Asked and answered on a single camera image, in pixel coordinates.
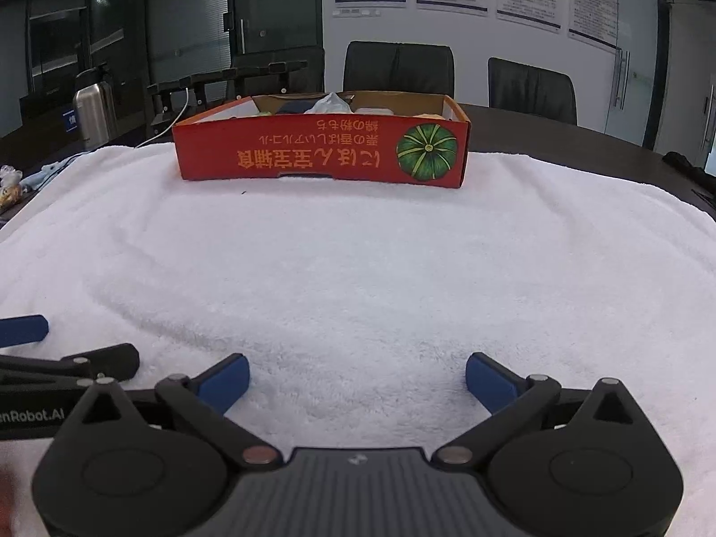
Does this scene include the stainless steel thermos jug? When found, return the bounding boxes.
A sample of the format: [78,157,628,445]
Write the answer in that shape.
[74,67,117,152]

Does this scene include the white cable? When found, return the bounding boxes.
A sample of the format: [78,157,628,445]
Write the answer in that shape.
[134,86,194,149]

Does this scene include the metal door handle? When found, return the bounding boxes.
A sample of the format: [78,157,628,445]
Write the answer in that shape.
[612,47,631,111]
[699,84,716,152]
[224,11,247,55]

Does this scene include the crinkled clear plastic bag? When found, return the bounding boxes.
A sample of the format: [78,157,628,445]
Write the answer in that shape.
[305,92,357,116]

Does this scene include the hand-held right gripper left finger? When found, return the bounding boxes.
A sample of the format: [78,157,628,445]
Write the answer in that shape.
[75,354,282,466]

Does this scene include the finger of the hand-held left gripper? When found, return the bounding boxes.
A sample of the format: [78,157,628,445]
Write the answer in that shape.
[0,315,49,349]
[0,343,141,384]

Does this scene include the red cardboard box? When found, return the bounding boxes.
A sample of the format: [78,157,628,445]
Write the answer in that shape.
[171,91,471,190]

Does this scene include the black cloth item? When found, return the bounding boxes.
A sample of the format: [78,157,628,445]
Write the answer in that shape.
[663,151,712,181]

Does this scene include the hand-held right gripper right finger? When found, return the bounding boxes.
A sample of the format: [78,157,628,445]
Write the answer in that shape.
[433,352,652,466]

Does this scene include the white towel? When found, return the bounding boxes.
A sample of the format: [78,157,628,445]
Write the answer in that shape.
[0,142,716,537]

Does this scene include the light blue cloth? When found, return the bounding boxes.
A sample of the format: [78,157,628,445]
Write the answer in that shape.
[19,159,75,191]

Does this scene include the clear snack packet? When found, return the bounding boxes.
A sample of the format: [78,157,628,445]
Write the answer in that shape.
[0,165,26,211]

